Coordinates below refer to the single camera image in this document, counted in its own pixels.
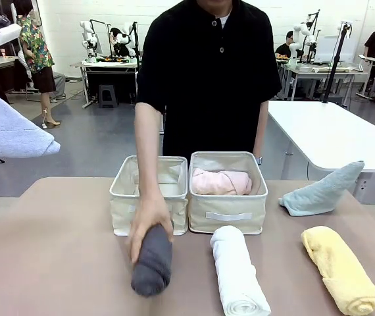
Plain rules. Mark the dark gray towel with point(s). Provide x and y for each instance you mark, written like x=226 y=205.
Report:
x=153 y=270

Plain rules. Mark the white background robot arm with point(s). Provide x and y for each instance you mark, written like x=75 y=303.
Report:
x=125 y=39
x=89 y=36
x=304 y=36

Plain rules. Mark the background robot workbench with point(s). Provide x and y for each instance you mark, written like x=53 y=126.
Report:
x=108 y=64

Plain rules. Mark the light blue triangle towel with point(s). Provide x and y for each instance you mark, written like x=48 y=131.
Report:
x=3 y=131

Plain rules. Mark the yellow towel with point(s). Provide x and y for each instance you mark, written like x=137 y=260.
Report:
x=339 y=263

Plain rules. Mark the beige fabric storage box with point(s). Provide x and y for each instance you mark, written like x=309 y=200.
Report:
x=227 y=204
x=121 y=214

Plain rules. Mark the black step stool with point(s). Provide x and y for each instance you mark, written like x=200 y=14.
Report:
x=108 y=95

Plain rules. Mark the person's left forearm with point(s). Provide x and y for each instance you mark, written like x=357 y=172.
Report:
x=261 y=131

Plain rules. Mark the white table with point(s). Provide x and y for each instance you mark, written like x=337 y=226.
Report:
x=322 y=131

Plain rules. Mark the teal triangle towel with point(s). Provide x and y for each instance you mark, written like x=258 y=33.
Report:
x=319 y=194

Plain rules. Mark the woman in floral shirt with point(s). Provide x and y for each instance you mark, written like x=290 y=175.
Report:
x=36 y=49

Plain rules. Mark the dark wristwatch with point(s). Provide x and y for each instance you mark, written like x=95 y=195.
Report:
x=259 y=160

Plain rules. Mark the white towel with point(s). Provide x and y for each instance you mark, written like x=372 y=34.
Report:
x=233 y=270

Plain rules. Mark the grey background workbench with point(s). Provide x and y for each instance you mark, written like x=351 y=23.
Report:
x=312 y=70

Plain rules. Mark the pink rolled towel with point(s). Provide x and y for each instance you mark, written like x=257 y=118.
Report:
x=220 y=182

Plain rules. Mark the person's right forearm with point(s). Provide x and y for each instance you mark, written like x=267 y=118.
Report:
x=148 y=158

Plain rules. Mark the person's right hand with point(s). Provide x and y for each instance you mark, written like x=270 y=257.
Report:
x=148 y=214

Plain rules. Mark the seated person in black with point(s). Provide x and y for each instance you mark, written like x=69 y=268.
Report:
x=284 y=49

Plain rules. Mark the black tripod pole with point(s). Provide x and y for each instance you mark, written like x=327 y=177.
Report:
x=339 y=49

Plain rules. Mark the person in black shirt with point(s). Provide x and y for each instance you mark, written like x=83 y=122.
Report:
x=207 y=82

